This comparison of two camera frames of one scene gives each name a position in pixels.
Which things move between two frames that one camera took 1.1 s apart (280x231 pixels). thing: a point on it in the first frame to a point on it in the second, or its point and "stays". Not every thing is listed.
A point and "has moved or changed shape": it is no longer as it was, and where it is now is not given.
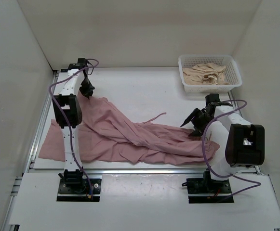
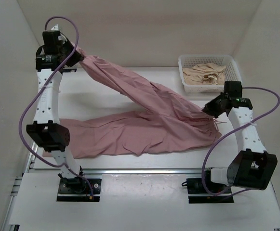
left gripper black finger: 87,91 to 75,58
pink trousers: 105,133 has moved or changed shape
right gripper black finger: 197,133 to 216,108
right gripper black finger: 194,112 to 222,98
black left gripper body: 86,82 to 65,57
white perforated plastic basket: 209,73 stays
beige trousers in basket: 210,73 stays
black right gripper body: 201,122 to 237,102
